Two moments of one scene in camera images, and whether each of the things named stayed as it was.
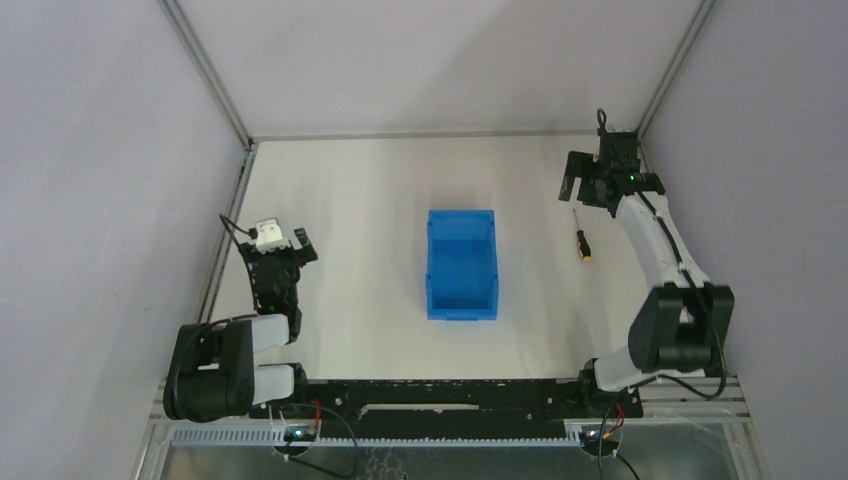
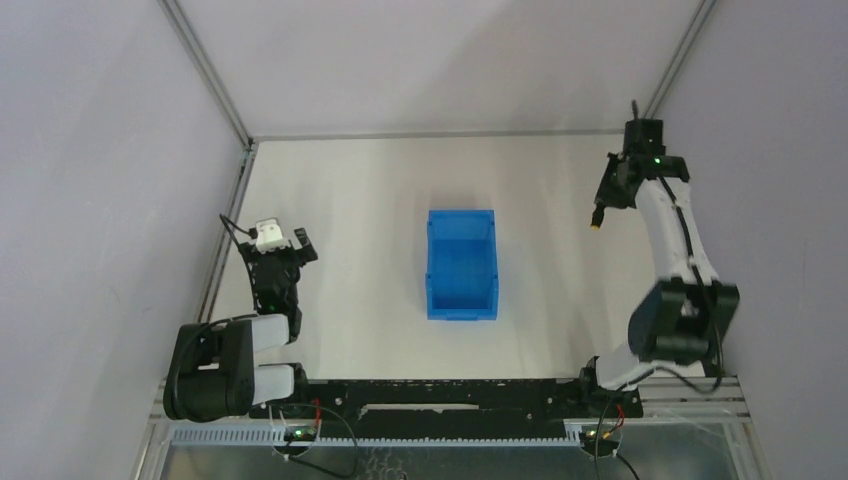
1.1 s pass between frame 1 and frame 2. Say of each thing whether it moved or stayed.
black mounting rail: stayed
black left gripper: stayed
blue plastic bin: stayed
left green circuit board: stayed
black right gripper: moved
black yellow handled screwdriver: moved
